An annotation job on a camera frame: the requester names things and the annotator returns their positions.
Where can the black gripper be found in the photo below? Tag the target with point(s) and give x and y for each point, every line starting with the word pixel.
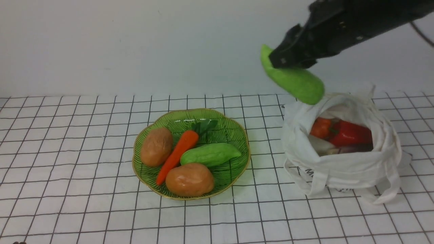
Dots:
pixel 336 25

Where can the green gourd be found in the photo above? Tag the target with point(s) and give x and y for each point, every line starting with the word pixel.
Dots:
pixel 299 82
pixel 210 155

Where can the white cloth tote bag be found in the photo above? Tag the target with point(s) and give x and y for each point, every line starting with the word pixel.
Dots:
pixel 374 175

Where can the orange-red tomato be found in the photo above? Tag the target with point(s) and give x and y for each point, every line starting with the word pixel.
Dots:
pixel 321 128

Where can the red bell pepper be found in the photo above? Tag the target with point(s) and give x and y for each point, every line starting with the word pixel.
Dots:
pixel 344 133

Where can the green leaf-shaped glass plate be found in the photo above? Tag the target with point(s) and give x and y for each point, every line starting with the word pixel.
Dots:
pixel 226 131

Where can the green gourd on plate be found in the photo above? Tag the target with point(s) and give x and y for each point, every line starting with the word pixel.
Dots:
pixel 210 155

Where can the orange toy carrot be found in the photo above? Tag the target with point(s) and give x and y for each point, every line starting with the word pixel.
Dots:
pixel 186 142

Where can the brown potato, front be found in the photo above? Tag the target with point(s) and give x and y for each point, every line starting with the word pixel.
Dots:
pixel 190 180

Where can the brown potato, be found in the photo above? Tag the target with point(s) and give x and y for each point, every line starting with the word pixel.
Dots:
pixel 190 180
pixel 156 148

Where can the brown potato, rear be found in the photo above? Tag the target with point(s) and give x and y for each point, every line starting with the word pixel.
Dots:
pixel 156 148

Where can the white checkered tablecloth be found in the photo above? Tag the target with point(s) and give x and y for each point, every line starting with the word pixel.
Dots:
pixel 67 178

